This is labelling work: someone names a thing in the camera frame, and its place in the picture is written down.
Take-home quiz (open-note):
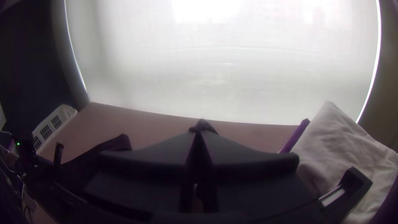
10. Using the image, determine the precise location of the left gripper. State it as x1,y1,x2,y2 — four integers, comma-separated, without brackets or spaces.
33,142,73,185

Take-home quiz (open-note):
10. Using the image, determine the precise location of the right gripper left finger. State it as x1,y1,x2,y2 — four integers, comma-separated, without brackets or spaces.
84,130,201,215

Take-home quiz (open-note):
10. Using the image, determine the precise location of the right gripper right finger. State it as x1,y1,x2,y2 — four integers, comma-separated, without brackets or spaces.
199,130,318,214

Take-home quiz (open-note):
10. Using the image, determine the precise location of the white laundry basket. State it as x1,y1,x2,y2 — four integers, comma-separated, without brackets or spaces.
31,104,78,152

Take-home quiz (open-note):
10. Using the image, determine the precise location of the pile of folded clothes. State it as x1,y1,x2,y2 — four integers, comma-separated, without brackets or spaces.
278,100,398,224

